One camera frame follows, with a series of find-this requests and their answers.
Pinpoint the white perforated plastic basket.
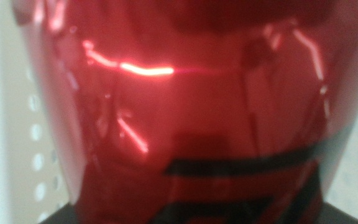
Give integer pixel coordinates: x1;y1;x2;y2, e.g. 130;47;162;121
0;0;74;224

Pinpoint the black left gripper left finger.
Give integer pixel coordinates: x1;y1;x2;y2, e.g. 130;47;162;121
39;203;81;224

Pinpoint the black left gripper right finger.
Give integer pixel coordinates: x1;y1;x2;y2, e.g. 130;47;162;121
316;201;358;224

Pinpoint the red soda can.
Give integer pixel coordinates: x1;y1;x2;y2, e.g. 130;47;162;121
11;0;358;224

